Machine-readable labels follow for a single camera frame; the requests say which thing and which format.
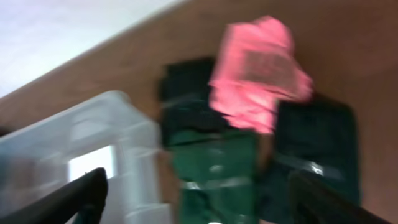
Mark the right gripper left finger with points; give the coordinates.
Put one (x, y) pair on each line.
(84, 197)

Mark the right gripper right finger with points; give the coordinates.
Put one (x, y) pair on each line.
(312, 202)

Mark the navy taped garment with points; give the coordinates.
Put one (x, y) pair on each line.
(318, 138)

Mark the dark green garment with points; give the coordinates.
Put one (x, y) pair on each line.
(216, 173)

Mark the black taped garment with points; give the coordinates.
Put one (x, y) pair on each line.
(184, 94)

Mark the pink printed t-shirt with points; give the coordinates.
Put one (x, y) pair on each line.
(255, 70)

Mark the white label in bin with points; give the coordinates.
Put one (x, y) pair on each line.
(100, 158)

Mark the clear plastic storage bin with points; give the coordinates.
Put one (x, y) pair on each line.
(34, 159)

